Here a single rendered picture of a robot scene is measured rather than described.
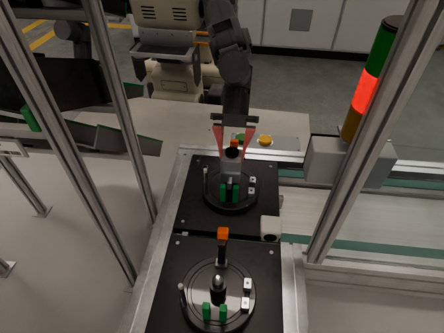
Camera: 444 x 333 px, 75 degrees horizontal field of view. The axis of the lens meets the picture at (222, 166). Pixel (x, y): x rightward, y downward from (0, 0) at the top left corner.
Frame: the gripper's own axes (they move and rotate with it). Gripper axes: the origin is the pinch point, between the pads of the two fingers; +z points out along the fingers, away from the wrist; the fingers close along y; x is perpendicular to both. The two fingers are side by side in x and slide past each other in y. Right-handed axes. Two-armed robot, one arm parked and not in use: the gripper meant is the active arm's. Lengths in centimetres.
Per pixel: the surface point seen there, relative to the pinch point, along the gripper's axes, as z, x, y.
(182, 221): 15.5, -1.0, -9.9
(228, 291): 23.4, -14.3, 1.9
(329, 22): -128, 272, 82
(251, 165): 3.3, 14.7, 4.9
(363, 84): -12.7, -26.1, 16.4
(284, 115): -13, 54, 17
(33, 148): 1.3, -5.1, -42.6
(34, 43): -96, 303, -278
